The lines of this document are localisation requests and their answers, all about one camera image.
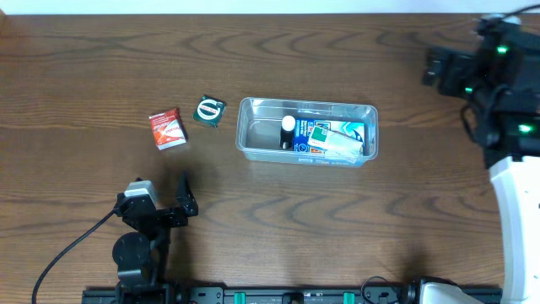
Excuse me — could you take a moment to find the red ActiFast medicine box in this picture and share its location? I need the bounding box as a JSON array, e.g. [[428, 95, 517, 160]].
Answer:
[[148, 108, 187, 150]]

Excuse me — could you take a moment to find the blue Kool Fever box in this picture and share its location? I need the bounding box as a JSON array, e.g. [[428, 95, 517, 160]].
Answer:
[[293, 118, 365, 159]]

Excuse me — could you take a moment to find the dark bottle white cap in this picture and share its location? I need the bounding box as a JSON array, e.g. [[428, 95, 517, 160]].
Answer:
[[280, 116, 296, 149]]

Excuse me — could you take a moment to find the white green medicine box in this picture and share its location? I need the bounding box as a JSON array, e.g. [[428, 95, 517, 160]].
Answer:
[[308, 126, 364, 158]]

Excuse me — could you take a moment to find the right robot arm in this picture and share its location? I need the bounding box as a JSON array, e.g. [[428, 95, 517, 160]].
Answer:
[[422, 17, 539, 303]]

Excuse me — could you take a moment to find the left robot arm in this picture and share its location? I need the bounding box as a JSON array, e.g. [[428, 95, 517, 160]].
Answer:
[[112, 174, 198, 303]]

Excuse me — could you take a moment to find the clear plastic container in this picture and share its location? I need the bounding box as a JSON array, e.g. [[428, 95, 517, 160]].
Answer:
[[235, 97, 379, 167]]

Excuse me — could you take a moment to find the green round-logo box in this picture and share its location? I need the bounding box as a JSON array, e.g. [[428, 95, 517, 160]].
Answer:
[[192, 95, 226, 128]]

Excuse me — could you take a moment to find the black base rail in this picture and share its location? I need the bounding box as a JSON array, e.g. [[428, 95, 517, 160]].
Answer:
[[81, 285, 405, 304]]

